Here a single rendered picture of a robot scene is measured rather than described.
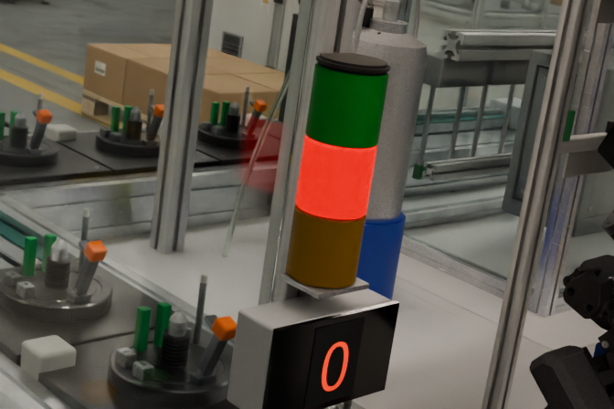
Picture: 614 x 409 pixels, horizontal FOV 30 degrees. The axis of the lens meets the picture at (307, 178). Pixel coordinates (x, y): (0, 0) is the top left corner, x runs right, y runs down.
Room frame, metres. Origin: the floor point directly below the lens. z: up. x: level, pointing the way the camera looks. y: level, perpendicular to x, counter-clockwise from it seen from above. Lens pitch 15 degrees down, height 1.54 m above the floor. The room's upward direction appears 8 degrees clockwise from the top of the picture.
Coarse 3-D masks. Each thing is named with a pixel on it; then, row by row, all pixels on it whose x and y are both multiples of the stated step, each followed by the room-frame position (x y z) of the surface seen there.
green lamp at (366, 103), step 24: (336, 72) 0.74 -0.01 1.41; (312, 96) 0.75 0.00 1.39; (336, 96) 0.74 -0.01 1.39; (360, 96) 0.74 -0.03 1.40; (384, 96) 0.75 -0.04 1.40; (312, 120) 0.75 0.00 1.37; (336, 120) 0.74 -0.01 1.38; (360, 120) 0.74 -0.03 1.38; (336, 144) 0.74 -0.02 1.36; (360, 144) 0.74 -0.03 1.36
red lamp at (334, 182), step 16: (304, 144) 0.75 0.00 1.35; (320, 144) 0.74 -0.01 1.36; (304, 160) 0.75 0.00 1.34; (320, 160) 0.74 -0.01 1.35; (336, 160) 0.74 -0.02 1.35; (352, 160) 0.74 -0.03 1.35; (368, 160) 0.75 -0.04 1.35; (304, 176) 0.75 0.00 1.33; (320, 176) 0.74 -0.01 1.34; (336, 176) 0.74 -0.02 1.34; (352, 176) 0.74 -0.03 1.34; (368, 176) 0.75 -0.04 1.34; (304, 192) 0.74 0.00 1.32; (320, 192) 0.74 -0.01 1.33; (336, 192) 0.74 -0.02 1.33; (352, 192) 0.74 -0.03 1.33; (368, 192) 0.75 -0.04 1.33; (304, 208) 0.74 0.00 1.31; (320, 208) 0.74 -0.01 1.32; (336, 208) 0.74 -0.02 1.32; (352, 208) 0.74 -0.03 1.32
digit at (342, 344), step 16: (352, 320) 0.75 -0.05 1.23; (320, 336) 0.73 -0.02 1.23; (336, 336) 0.74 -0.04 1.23; (352, 336) 0.75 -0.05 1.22; (320, 352) 0.73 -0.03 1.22; (336, 352) 0.74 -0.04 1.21; (352, 352) 0.75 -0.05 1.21; (320, 368) 0.73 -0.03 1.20; (336, 368) 0.74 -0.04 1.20; (352, 368) 0.76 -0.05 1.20; (320, 384) 0.73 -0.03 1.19; (336, 384) 0.75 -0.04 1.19; (352, 384) 0.76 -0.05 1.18; (320, 400) 0.74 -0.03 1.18
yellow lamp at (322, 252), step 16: (304, 224) 0.74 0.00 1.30; (320, 224) 0.74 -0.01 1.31; (336, 224) 0.74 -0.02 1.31; (352, 224) 0.74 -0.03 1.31; (304, 240) 0.74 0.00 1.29; (320, 240) 0.74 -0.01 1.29; (336, 240) 0.74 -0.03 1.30; (352, 240) 0.74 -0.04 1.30; (288, 256) 0.75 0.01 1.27; (304, 256) 0.74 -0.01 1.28; (320, 256) 0.74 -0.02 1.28; (336, 256) 0.74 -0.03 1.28; (352, 256) 0.74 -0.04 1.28; (288, 272) 0.75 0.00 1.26; (304, 272) 0.74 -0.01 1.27; (320, 272) 0.74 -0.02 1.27; (336, 272) 0.74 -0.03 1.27; (352, 272) 0.75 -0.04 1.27
